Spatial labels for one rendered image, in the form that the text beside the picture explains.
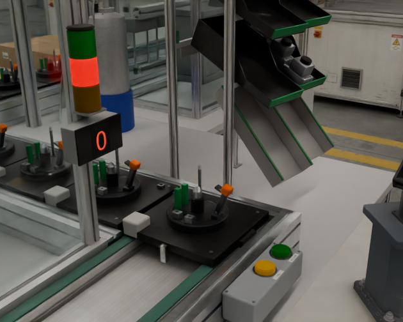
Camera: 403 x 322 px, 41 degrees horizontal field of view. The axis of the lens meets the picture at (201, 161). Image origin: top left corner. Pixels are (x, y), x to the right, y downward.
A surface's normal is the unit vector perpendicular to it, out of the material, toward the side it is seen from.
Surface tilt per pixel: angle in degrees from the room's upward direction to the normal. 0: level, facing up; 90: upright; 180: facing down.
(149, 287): 0
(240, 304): 90
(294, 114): 45
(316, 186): 0
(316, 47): 90
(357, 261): 0
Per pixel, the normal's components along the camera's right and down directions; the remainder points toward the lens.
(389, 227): -0.01, -0.92
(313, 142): 0.51, -0.47
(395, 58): -0.59, 0.32
